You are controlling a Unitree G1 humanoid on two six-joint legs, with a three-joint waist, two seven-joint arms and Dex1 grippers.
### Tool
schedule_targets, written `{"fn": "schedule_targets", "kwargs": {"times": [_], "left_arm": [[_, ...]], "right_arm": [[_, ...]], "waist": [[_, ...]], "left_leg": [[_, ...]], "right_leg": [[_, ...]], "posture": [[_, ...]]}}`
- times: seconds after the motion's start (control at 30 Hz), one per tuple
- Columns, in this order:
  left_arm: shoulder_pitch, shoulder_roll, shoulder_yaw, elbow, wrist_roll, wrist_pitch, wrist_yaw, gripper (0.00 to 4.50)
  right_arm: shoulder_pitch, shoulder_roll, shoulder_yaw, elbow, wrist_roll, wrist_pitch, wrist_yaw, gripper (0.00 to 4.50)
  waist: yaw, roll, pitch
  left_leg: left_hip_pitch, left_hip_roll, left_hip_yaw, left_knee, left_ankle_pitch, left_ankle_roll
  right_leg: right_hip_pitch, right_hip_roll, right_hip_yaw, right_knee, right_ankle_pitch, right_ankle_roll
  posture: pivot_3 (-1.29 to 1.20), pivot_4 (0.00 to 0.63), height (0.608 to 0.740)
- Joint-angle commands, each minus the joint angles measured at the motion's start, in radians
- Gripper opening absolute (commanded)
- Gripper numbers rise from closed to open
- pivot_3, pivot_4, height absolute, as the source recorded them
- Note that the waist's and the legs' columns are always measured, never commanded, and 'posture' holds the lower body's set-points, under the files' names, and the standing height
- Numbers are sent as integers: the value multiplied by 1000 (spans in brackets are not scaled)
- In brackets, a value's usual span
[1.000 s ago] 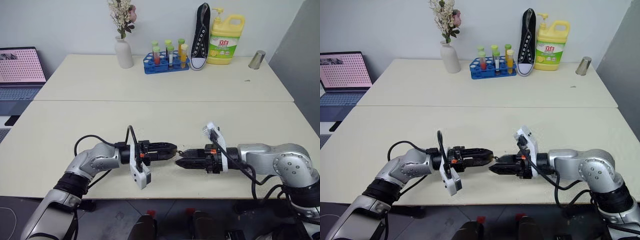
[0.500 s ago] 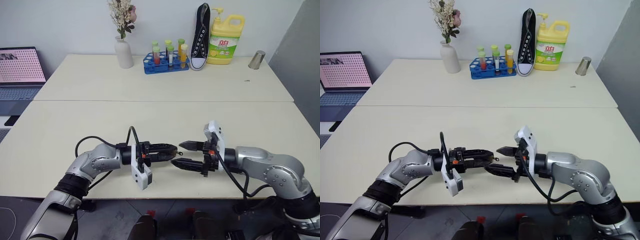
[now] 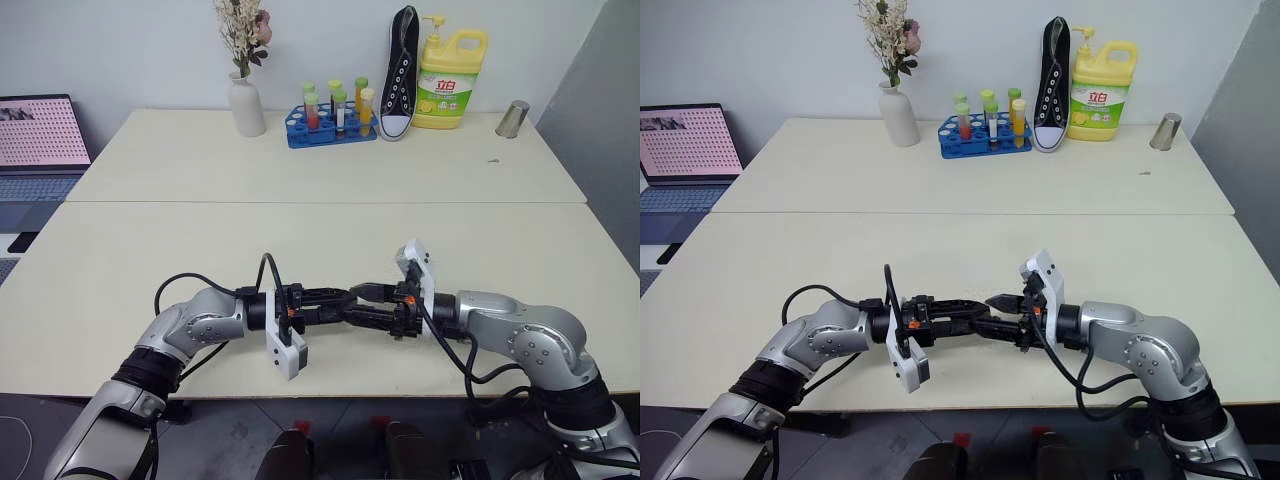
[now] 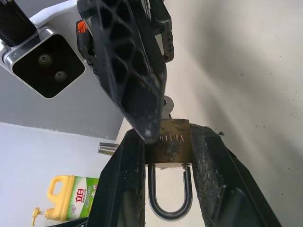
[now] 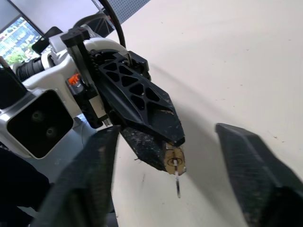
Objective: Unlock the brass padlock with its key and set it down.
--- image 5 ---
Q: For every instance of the silver padlock key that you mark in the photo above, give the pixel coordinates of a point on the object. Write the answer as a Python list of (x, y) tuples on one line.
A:
[(177, 184)]

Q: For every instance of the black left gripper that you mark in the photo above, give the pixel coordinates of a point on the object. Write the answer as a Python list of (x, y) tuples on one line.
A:
[(81, 68)]

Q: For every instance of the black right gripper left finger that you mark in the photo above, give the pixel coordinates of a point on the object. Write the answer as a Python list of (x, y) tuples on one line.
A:
[(82, 184)]

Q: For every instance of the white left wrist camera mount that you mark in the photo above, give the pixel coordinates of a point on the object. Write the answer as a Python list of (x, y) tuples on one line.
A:
[(56, 68)]

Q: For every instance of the grey perforated panel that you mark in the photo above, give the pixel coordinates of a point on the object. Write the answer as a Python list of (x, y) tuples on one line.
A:
[(125, 8)]

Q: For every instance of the brass padlock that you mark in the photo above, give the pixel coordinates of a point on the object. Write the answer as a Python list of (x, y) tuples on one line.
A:
[(172, 156)]

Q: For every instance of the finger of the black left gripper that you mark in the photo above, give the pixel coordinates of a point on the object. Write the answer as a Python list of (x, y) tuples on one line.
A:
[(146, 149), (163, 118)]

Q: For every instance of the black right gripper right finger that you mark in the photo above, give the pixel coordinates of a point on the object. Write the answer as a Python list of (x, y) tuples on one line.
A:
[(255, 179)]

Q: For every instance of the dark rounded shape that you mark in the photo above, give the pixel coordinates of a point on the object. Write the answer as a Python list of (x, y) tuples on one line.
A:
[(19, 184)]

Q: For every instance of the computer monitor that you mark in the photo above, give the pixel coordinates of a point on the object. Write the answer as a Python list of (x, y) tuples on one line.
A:
[(16, 40)]

